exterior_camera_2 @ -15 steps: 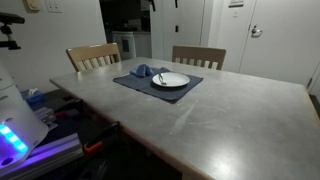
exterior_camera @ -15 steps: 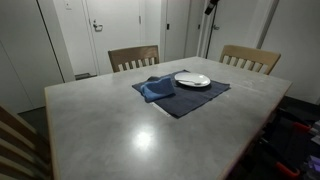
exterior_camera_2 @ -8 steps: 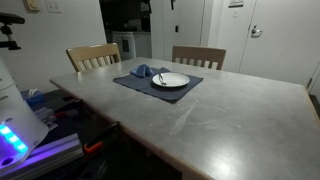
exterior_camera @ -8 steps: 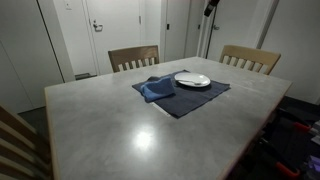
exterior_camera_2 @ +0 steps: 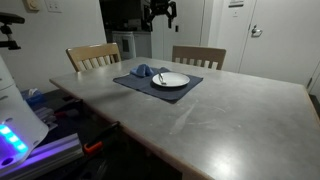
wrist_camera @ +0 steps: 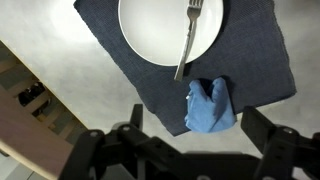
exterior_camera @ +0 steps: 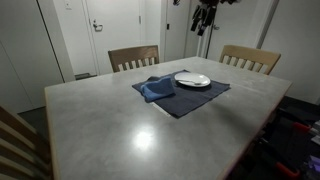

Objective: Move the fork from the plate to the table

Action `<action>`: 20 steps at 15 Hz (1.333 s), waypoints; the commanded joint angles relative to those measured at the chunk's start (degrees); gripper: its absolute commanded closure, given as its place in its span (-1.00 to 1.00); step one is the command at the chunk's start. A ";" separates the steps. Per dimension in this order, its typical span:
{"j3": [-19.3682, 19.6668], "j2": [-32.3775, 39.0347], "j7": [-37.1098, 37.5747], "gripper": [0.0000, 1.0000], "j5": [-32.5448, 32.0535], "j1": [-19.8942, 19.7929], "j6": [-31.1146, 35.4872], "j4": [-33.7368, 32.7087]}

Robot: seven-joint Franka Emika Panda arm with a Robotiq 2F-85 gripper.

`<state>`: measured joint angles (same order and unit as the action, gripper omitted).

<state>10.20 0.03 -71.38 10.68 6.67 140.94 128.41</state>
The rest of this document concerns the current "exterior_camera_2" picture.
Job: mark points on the wooden slat-back chair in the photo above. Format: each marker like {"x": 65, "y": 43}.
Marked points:
{"x": 200, "y": 52}
{"x": 93, "y": 51}

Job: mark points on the small black wall latch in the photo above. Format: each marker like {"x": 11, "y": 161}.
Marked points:
{"x": 176, "y": 28}

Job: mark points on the aluminium extrusion rail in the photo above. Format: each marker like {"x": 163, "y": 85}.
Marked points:
{"x": 50, "y": 151}

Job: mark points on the dark blue placemat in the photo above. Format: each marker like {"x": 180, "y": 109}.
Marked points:
{"x": 166, "y": 93}

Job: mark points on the small white wall plate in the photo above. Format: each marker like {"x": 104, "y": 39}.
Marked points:
{"x": 235, "y": 13}

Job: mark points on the white kitchen appliance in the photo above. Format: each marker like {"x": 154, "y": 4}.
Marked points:
{"x": 140, "y": 45}

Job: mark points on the black camera on mount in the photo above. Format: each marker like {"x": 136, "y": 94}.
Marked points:
{"x": 10, "y": 18}

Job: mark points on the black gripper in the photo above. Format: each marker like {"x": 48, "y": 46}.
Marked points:
{"x": 161, "y": 6}

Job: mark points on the wall sign plaque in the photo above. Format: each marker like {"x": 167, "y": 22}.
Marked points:
{"x": 236, "y": 3}

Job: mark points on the light blue folded cloth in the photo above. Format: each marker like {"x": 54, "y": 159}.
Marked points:
{"x": 141, "y": 70}

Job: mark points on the blue tissue box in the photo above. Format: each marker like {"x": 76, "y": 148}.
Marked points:
{"x": 33, "y": 98}

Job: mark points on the silver metal fork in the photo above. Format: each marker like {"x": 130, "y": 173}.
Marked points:
{"x": 162, "y": 79}

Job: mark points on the white round plate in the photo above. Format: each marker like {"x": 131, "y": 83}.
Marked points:
{"x": 176, "y": 79}

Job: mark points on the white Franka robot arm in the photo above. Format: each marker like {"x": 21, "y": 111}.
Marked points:
{"x": 20, "y": 116}

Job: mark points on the white light switch plate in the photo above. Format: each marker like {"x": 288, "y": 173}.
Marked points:
{"x": 53, "y": 5}

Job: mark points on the beige round thermostat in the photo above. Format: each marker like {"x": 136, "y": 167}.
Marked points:
{"x": 32, "y": 4}

